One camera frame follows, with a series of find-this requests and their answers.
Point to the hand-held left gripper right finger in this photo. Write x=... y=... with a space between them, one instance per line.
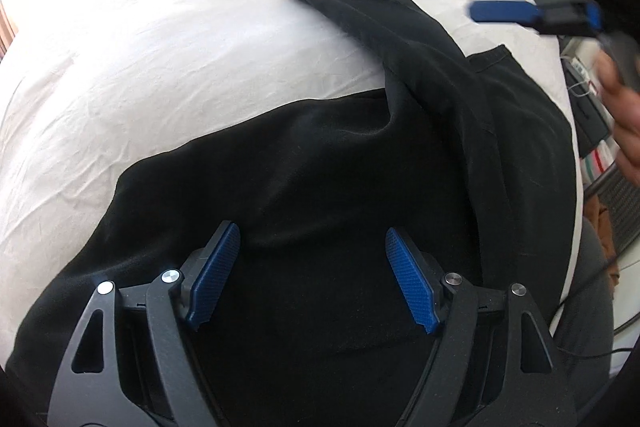
x=407 y=282

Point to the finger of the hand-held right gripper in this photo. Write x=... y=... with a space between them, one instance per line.
x=500 y=11

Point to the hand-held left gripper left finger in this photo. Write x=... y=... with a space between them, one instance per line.
x=215 y=277

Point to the black pants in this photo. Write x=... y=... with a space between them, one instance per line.
x=325 y=167

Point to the person's right hand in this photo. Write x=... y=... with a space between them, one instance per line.
x=627 y=117

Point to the cluttered bedside shelf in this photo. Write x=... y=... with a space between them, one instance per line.
x=587 y=107

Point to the grey ribbed panel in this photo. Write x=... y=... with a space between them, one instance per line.
x=620 y=217

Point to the bed with white sheet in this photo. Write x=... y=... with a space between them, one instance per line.
x=175 y=57

